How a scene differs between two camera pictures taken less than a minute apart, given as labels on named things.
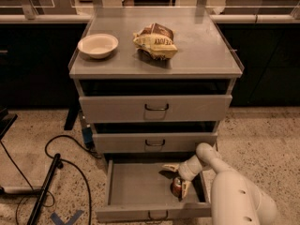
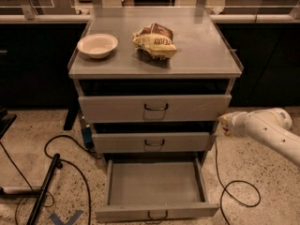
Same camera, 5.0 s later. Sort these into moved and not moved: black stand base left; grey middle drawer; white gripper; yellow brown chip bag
Moved: white gripper
Not moved: black stand base left; grey middle drawer; yellow brown chip bag
